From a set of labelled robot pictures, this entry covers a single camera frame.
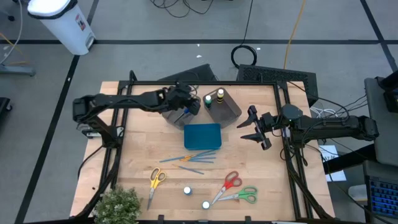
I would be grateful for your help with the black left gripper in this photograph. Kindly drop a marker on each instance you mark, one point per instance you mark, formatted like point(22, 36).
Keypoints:
point(180, 95)

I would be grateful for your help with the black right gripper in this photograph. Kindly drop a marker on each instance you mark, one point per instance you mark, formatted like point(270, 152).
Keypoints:
point(269, 124)

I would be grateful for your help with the green paint bottle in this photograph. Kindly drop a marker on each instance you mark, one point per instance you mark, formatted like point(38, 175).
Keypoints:
point(208, 100)

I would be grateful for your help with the yellow paint bottle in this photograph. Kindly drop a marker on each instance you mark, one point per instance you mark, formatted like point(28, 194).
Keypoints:
point(220, 95)

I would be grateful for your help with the blue plastic tray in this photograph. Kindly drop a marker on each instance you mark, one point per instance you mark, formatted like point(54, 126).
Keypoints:
point(202, 137)

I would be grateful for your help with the teal paint bottle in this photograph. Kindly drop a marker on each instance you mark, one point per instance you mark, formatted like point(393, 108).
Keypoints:
point(206, 204)

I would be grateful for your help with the blue paint bottle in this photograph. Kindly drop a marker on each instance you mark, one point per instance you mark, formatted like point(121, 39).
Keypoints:
point(187, 190)

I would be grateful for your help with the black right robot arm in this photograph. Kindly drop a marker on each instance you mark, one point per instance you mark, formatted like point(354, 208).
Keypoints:
point(326, 126)

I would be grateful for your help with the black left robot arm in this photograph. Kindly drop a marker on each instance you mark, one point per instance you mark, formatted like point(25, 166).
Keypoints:
point(124, 101)

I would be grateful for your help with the grey paint bottle bin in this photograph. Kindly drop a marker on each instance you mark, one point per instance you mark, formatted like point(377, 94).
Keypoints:
point(225, 115)

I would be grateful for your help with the black flat panel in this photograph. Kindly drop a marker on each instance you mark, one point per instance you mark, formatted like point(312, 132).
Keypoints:
point(192, 74)

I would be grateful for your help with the grey translucent scissors bin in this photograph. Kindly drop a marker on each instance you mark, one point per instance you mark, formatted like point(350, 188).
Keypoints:
point(189, 123)

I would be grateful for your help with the black computer case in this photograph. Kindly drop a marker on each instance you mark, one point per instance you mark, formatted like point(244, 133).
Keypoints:
point(273, 76)

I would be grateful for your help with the black edge clamp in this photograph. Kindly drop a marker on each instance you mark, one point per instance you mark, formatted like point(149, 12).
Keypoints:
point(247, 219)
point(160, 218)

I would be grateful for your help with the white paper sheet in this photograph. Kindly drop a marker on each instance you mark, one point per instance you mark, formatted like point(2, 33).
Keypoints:
point(337, 177)

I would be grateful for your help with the green potted plant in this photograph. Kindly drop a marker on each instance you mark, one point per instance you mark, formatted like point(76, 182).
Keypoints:
point(118, 207)

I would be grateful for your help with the grey desk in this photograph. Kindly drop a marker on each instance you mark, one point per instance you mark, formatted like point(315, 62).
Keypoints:
point(382, 124)

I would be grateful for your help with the white trash can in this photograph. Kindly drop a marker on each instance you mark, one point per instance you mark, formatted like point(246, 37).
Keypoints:
point(62, 25)

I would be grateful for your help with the black desk device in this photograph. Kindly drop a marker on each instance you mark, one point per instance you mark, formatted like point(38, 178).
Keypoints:
point(391, 96)

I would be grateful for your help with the blue backlit keyboard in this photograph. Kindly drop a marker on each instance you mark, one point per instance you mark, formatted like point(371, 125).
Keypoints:
point(384, 196)

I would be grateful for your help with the grey stand base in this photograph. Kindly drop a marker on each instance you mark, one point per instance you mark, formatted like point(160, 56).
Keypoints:
point(15, 70)

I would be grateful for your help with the black cart corner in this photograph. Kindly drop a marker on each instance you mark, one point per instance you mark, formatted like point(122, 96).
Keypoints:
point(3, 107)

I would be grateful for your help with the black metal table frame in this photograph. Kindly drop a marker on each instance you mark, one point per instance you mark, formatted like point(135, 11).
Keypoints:
point(202, 83)

